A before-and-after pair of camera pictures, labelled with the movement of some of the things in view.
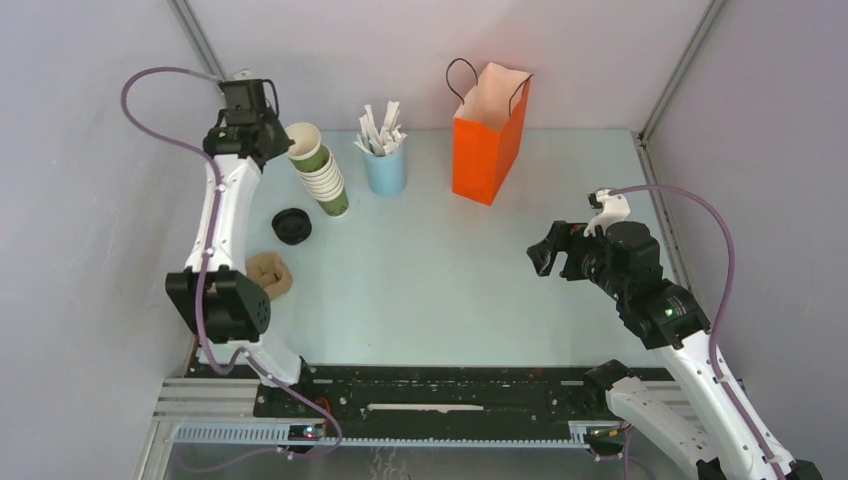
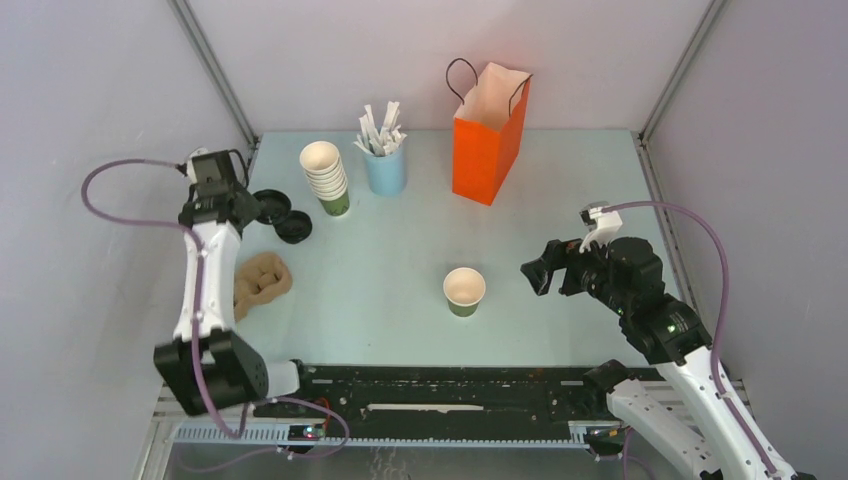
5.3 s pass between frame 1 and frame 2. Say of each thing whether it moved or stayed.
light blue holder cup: stayed
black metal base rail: stayed
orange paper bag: stayed
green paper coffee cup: moved
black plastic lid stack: stayed
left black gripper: moved
